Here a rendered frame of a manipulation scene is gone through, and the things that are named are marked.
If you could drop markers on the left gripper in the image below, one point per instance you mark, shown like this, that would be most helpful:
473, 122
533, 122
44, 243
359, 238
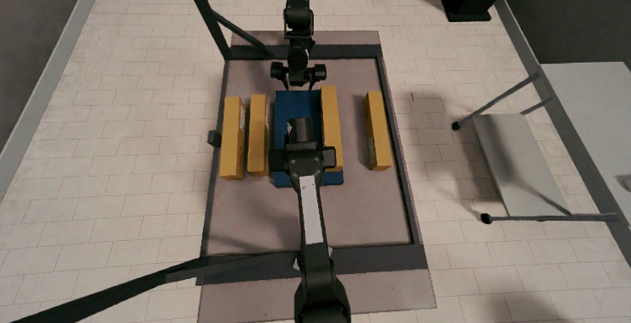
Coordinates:
279, 72

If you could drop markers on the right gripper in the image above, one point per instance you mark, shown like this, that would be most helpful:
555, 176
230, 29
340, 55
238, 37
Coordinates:
275, 158

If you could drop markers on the brown cardboard carton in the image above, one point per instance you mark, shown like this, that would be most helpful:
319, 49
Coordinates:
232, 152
258, 137
376, 132
330, 123

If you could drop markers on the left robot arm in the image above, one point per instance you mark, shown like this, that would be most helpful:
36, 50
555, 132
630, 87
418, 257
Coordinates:
298, 15

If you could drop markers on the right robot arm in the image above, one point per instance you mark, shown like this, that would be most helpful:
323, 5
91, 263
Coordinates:
315, 302

